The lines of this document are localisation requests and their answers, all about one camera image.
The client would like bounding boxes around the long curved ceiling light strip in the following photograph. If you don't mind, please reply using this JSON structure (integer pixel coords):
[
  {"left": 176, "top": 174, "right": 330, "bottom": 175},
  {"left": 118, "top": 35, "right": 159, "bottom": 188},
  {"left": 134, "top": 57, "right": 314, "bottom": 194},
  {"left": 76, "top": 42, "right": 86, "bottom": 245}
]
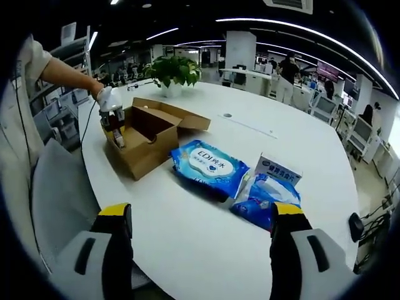
[{"left": 215, "top": 17, "right": 400, "bottom": 99}]

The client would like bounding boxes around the grey mesh office chair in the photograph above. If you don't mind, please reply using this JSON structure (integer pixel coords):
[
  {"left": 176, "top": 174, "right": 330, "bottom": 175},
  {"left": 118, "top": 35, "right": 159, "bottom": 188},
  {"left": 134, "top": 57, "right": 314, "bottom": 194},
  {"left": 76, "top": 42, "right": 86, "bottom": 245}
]
[{"left": 31, "top": 139, "right": 151, "bottom": 291}]

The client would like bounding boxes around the white square pillar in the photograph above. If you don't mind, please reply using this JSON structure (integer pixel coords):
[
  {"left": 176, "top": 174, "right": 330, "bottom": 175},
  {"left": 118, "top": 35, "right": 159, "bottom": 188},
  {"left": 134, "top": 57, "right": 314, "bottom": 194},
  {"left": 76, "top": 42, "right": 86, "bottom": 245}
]
[{"left": 225, "top": 30, "right": 258, "bottom": 71}]

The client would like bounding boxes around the white medicine box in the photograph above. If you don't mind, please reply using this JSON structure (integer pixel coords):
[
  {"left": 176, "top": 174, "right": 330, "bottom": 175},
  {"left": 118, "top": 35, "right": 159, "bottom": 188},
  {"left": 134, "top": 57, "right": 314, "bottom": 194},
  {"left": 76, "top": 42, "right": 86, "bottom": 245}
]
[{"left": 253, "top": 152, "right": 304, "bottom": 185}]

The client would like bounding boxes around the blue soft tissue pack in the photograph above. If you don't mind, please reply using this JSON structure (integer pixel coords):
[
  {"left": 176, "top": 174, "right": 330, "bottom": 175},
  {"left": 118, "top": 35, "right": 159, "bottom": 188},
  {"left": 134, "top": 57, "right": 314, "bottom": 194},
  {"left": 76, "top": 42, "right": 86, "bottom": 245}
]
[{"left": 229, "top": 174, "right": 303, "bottom": 232}]

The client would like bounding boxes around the purple wall screen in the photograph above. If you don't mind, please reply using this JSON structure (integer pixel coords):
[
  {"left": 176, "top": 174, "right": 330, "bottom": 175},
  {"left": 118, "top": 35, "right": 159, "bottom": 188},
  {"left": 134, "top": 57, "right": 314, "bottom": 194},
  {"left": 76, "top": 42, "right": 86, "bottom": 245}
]
[{"left": 316, "top": 61, "right": 340, "bottom": 83}]

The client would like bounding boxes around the dark desk monitor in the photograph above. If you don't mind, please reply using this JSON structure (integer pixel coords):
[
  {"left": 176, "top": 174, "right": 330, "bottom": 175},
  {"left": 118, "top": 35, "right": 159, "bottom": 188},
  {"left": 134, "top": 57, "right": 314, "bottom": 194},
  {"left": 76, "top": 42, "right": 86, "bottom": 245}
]
[{"left": 342, "top": 77, "right": 360, "bottom": 101}]

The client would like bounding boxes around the blue wet wipes packet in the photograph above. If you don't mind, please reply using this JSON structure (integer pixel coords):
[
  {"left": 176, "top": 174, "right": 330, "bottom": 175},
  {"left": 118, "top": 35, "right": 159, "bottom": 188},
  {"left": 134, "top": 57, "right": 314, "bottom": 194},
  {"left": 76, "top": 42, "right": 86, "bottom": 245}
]
[{"left": 170, "top": 139, "right": 251, "bottom": 201}]

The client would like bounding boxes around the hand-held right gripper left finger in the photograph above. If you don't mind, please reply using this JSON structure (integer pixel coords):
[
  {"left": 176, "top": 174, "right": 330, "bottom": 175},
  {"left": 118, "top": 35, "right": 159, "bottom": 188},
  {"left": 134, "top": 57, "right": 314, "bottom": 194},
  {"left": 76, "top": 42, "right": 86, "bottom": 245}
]
[{"left": 52, "top": 202, "right": 134, "bottom": 300}]

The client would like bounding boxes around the white office chair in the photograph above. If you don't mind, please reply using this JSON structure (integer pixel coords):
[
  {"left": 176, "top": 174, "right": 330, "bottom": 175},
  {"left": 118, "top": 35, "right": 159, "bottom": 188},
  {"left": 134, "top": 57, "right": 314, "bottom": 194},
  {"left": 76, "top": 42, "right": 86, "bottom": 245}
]
[
  {"left": 348, "top": 115, "right": 381, "bottom": 154},
  {"left": 312, "top": 95, "right": 338, "bottom": 121}
]

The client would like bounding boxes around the grey metal shelf rack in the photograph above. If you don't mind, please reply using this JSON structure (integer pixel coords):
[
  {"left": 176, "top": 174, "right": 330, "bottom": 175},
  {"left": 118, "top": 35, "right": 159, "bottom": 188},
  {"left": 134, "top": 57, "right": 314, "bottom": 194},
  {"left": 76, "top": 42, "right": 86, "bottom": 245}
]
[{"left": 27, "top": 23, "right": 94, "bottom": 151}]

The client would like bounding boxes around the white office desk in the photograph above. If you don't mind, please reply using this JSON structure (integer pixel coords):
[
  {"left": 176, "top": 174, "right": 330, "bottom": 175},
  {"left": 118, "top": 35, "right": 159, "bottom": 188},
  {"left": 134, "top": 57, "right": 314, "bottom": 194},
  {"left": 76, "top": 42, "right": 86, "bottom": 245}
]
[{"left": 218, "top": 66, "right": 279, "bottom": 94}]

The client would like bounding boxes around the brown cardboard shoe box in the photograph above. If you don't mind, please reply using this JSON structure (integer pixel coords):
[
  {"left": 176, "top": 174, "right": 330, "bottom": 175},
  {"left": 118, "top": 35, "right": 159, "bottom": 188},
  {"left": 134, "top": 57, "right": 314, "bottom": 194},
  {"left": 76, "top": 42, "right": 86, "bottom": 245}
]
[{"left": 104, "top": 96, "right": 212, "bottom": 181}]

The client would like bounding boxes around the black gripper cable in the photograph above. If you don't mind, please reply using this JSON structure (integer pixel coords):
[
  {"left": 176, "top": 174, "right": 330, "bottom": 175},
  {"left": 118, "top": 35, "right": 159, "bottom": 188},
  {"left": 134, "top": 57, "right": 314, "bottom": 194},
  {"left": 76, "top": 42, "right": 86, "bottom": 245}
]
[{"left": 79, "top": 98, "right": 97, "bottom": 157}]

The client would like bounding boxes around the black cable bundle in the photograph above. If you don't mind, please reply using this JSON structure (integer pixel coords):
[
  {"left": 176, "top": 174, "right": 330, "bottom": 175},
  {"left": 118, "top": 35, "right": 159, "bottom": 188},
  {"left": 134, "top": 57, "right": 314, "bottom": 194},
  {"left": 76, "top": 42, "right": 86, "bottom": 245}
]
[{"left": 359, "top": 187, "right": 396, "bottom": 266}]

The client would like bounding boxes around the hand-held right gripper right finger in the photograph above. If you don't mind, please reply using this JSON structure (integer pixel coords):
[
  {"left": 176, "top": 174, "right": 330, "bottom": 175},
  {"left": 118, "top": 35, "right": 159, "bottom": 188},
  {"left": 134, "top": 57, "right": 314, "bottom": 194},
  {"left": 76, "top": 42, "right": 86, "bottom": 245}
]
[{"left": 270, "top": 201, "right": 357, "bottom": 300}]

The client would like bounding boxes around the black rounded desk object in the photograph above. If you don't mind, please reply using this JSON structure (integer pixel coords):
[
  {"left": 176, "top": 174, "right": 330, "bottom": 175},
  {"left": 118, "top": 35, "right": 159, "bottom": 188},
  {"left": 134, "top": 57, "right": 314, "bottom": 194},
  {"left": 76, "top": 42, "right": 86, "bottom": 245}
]
[{"left": 348, "top": 212, "right": 365, "bottom": 243}]

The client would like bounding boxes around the ceiling air vent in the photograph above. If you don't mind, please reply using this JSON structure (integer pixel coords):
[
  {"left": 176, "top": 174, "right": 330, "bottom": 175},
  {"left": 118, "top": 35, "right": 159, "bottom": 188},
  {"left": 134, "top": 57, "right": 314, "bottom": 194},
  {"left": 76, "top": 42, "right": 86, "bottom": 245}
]
[{"left": 262, "top": 0, "right": 314, "bottom": 15}]

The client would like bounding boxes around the green potted plant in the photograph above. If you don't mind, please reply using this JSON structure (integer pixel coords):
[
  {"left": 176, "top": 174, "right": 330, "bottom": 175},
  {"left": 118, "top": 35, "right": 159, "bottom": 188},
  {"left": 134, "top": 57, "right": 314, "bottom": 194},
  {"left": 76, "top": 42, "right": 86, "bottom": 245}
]
[{"left": 144, "top": 55, "right": 203, "bottom": 98}]

